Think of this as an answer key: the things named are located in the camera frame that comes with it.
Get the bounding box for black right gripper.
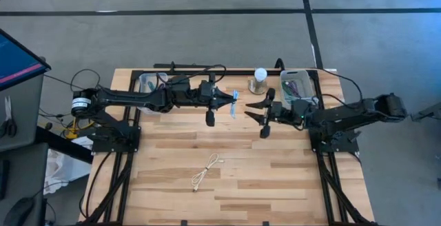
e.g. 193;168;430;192
245;88;294;139

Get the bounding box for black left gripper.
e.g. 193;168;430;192
196;72;238;127

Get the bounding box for cream USB cable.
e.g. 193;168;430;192
191;152;225;193

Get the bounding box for white light bulb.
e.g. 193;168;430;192
254;67;268;83

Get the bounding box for white plastic bin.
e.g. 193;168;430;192
279;69;320;105

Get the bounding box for clear plastic bin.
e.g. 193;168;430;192
139;72;170;115

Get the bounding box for black stand leg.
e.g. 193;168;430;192
409;102;441;127

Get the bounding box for white plastic bag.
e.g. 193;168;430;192
43;136;94;196

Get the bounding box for grey cabinet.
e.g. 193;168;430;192
0;74;48;153

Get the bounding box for computer monitor with blue screen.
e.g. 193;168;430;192
0;28;52;92

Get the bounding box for black computer mouse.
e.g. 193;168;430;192
2;197;35;226

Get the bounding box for black aluminium table frame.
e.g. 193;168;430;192
77;60;380;226

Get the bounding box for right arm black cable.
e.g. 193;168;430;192
309;67;365;112

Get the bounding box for thin black cable loop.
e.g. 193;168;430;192
70;68;101;94

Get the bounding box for yellow cable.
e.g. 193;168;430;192
65;116;94;140

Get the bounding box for thick black cable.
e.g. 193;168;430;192
78;152;113;220

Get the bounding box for scissors with black handles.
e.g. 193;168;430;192
0;95;18;138

